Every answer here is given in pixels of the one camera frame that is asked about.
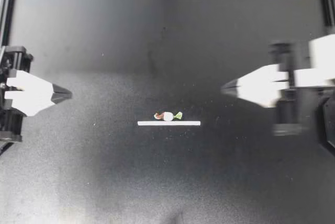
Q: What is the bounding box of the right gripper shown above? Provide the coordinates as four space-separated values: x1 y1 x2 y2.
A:
221 40 312 137

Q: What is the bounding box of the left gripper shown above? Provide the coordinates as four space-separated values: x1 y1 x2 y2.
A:
0 45 73 142

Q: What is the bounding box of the wrapped candy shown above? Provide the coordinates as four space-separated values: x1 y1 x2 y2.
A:
153 111 183 122

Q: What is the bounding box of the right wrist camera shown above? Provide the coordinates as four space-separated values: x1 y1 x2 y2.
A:
293 33 335 88

